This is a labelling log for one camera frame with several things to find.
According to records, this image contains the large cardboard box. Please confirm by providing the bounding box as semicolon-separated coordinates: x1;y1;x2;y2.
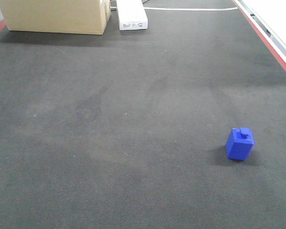
0;0;111;35

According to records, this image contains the long white carton box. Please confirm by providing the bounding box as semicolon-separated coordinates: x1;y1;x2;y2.
116;0;148;31

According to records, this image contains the blue plastic block part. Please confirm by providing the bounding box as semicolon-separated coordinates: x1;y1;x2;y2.
225;127;255;161

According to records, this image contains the white conveyor side rail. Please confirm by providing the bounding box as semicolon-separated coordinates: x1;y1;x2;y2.
234;0;286;72

